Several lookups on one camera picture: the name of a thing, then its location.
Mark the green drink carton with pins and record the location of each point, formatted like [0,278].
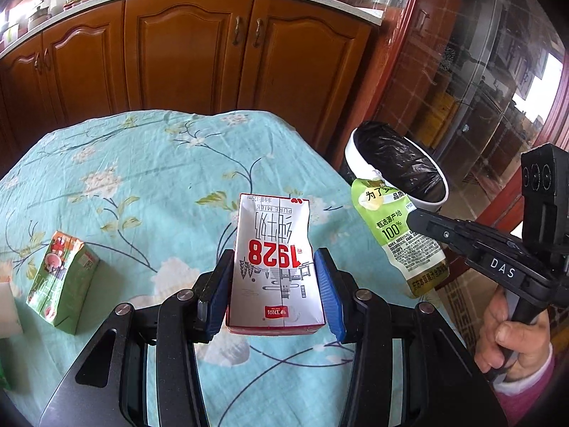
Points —
[58,284]

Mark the wooden base cabinets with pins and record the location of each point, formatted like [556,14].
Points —
[186,53]

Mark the wood framed glass door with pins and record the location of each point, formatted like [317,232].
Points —
[489,53]

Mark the white lidded jar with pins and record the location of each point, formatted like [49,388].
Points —
[39,18]

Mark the green snack pouch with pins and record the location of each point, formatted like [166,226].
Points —
[391,235]

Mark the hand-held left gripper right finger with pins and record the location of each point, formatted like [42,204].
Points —
[331,296]

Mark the red and white milk carton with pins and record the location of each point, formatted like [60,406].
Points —
[271,275]

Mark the teal floral tablecloth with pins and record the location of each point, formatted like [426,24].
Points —
[133,164]

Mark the white foam block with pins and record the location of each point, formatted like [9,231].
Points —
[9,311]

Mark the person's right forearm pink sleeve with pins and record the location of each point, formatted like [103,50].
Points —
[524,398]

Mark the person's right hand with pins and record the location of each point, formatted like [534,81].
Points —
[506,340]

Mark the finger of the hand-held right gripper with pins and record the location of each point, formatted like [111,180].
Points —
[444,233]

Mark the white bin with black liner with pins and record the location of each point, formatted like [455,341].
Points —
[355,155]

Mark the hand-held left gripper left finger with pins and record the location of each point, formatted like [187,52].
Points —
[218,296]

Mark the green crumpled wrapper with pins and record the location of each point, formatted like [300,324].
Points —
[3,373]

